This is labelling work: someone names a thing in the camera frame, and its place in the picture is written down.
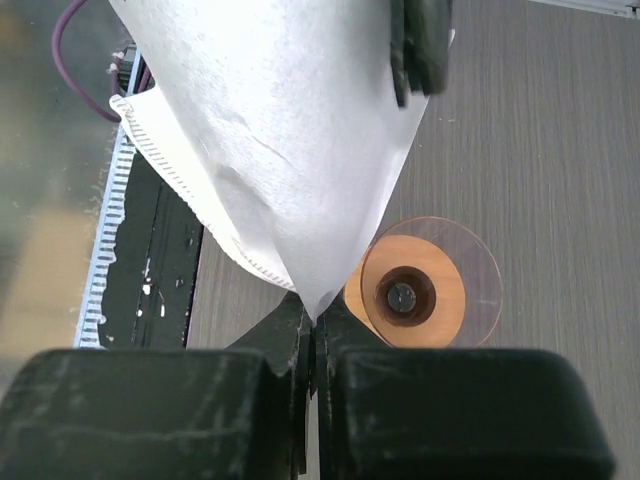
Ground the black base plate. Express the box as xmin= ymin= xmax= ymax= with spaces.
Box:
xmin=98 ymin=154 xmax=203 ymax=349

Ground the white paper sheet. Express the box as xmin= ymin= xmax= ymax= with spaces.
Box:
xmin=110 ymin=1 xmax=429 ymax=318

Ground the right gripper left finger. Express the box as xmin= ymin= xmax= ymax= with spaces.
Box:
xmin=1 ymin=293 xmax=312 ymax=479

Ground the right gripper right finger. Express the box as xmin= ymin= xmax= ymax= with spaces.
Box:
xmin=315 ymin=300 xmax=615 ymax=479

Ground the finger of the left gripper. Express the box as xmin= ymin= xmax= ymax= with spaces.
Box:
xmin=390 ymin=0 xmax=453 ymax=108

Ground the white slotted cable duct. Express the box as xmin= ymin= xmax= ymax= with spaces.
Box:
xmin=73 ymin=44 xmax=144 ymax=349

